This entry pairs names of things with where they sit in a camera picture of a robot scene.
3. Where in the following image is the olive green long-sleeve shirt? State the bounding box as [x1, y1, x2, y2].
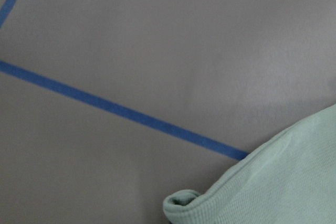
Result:
[163, 106, 335, 223]

